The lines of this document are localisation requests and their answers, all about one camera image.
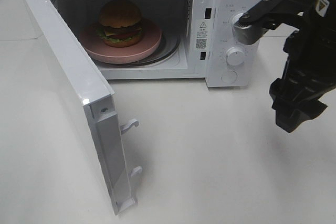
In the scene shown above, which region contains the white microwave door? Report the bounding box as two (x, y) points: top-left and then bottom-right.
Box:
(24, 0), (142, 214)

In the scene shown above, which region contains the burger with lettuce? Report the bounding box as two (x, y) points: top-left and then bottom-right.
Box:
(96, 0), (143, 48)

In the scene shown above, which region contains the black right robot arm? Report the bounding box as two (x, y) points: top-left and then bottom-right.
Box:
(233, 0), (335, 132)

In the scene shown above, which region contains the upper white microwave knob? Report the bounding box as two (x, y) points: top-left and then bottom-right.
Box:
(231, 12), (248, 28)

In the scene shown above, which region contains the pink round plate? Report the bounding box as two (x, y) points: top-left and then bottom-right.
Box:
(78, 19), (162, 64)

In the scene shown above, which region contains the glass microwave turntable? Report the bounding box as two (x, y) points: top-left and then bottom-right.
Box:
(130, 33), (181, 67)

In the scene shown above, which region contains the lower white microwave knob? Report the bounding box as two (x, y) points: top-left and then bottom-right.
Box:
(226, 46), (246, 66)

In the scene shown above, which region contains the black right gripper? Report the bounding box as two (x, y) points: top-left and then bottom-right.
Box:
(235, 0), (335, 133)

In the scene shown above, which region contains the white microwave knob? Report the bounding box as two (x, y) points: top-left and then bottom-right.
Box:
(226, 46), (246, 66)
(231, 12), (248, 28)

